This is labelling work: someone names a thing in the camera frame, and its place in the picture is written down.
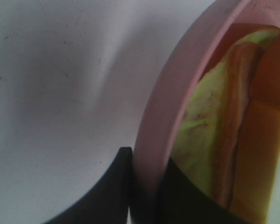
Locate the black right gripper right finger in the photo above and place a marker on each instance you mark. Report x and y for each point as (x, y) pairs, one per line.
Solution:
(179, 201)

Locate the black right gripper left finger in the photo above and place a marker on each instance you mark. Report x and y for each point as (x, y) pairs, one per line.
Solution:
(108, 200)

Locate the white bread sandwich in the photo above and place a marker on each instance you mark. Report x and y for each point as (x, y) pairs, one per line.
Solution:
(228, 143)

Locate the pink round plate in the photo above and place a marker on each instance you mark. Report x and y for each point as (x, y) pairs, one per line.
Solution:
(175, 85)

